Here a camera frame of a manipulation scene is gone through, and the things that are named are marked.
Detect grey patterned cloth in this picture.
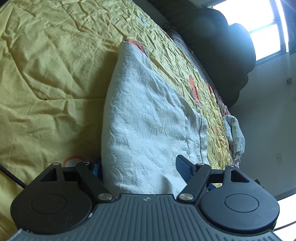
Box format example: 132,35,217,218
223,115,245,168

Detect grey pillow at headboard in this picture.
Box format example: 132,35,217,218
164,23,207,77

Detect black cable left side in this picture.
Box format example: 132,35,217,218
0,164,27,188

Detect bright window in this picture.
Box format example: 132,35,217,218
211,0,289,63

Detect yellow floral bedspread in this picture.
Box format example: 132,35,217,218
0,0,239,237

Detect dark padded headboard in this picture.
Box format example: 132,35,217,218
151,1,256,108

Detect white textured pants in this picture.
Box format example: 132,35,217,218
101,41,208,195

